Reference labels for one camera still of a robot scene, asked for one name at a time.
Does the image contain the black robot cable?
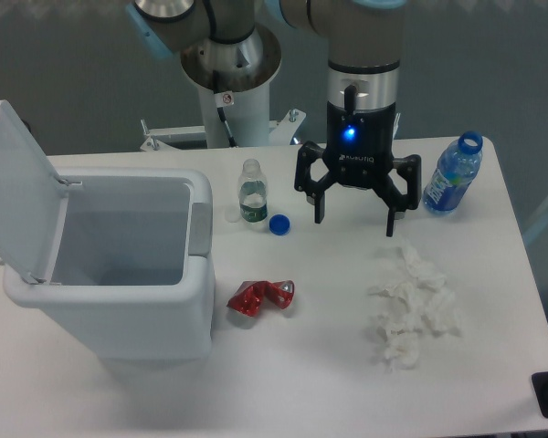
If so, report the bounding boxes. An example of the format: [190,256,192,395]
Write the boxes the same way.
[212,70,238,148]

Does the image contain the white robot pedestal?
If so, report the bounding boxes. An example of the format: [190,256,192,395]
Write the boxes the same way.
[140,89,307,151]

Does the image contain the blue bottle cap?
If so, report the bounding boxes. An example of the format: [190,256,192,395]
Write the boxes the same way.
[269,214,290,236]

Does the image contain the white trash bin lid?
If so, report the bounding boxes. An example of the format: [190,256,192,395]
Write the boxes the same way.
[0,100,83,284]

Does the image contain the crushed red can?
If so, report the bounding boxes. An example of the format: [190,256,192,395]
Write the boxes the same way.
[227,280,295,318]

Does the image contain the blue plastic bottle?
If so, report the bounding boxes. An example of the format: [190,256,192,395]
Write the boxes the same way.
[422,130,483,215]

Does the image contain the white trash bin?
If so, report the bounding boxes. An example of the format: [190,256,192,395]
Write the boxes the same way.
[3,167,216,361]

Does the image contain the white bottle cap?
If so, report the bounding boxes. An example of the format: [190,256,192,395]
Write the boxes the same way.
[224,209,241,223]

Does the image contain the crumpled white tissue pile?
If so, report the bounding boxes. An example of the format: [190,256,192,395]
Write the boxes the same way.
[369,240,462,370]

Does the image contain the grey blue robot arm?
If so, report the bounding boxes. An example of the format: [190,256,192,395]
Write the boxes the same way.
[126,1,421,223]

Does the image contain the clear bottle green label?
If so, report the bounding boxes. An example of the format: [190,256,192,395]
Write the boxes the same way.
[237,159,268,231]

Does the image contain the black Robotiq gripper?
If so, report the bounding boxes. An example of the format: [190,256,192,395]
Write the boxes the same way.
[294,103,421,237]

